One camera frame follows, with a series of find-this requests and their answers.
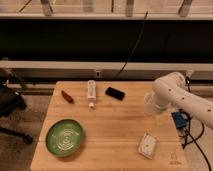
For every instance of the black office chair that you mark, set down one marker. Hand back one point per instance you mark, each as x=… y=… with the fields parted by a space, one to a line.
x=10 y=100

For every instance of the blue box on floor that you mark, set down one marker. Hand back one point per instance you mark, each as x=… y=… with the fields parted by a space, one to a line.
x=179 y=120

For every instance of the black smartphone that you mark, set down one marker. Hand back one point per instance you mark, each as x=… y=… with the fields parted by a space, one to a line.
x=117 y=94

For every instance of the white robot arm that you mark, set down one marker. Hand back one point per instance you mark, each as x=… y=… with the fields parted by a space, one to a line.
x=169 y=89

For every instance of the green ceramic plate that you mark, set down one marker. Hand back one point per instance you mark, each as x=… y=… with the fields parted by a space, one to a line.
x=64 y=138

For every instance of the white wall outlet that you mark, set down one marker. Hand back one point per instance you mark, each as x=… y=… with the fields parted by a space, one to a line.
x=98 y=74

